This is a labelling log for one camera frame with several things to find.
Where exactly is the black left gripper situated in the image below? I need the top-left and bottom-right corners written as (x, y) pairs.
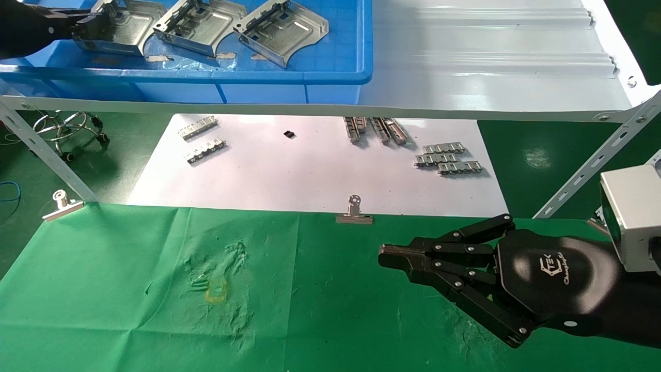
top-left (0, 2), bottom-right (111, 58)

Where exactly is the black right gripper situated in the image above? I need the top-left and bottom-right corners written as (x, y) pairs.
top-left (379, 214), bottom-right (620, 348)

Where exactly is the silver sheet metal bracket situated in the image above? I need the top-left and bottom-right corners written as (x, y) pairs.
top-left (72, 0), bottom-right (167, 56)
top-left (232, 0), bottom-right (329, 69)
top-left (152, 0), bottom-right (247, 58)

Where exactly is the chrome stool base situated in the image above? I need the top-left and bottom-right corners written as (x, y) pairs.
top-left (32, 111), bottom-right (110, 161)

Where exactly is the small toothed metal strip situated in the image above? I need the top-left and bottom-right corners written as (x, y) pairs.
top-left (414, 153), bottom-right (459, 168)
top-left (422, 143), bottom-right (466, 155)
top-left (184, 137), bottom-right (227, 166)
top-left (437, 161), bottom-right (483, 176)
top-left (178, 116), bottom-right (218, 141)

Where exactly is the silver binder clip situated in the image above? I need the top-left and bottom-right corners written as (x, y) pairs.
top-left (42, 190), bottom-right (84, 223)
top-left (336, 194), bottom-right (373, 225)

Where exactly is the perforated grey metal strut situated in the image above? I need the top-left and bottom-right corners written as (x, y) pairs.
top-left (534, 93), bottom-right (661, 219)
top-left (0, 101), bottom-right (99, 203)

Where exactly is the white paper sheet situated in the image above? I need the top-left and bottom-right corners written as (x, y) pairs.
top-left (127, 114), bottom-right (507, 216)

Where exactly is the blue plastic bin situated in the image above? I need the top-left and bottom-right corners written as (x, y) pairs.
top-left (0, 0), bottom-right (373, 104)

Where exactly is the green cloth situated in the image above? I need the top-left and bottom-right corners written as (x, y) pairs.
top-left (0, 203), bottom-right (661, 372)

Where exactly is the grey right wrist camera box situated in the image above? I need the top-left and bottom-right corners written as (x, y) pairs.
top-left (599, 165), bottom-right (661, 273)

